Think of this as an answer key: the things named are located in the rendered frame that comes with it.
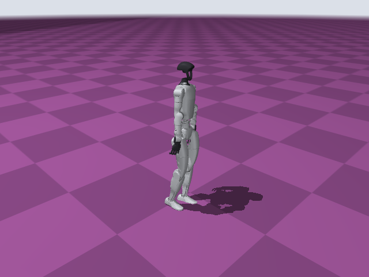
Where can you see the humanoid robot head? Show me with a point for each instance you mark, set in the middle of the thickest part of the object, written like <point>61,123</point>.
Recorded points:
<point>186,67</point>

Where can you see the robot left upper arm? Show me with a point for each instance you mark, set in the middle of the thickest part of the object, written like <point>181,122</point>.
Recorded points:
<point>195,106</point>

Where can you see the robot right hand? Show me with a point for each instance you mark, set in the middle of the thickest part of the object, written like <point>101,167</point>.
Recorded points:
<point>175,147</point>

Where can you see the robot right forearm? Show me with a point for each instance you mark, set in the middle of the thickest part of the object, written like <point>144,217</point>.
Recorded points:
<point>178,126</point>

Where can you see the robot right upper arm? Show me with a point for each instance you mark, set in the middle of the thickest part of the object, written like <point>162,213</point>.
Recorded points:
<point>178,99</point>

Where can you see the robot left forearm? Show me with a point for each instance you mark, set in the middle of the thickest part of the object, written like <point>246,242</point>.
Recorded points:
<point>193,121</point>

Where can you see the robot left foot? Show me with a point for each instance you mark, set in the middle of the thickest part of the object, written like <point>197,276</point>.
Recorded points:
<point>186,199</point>

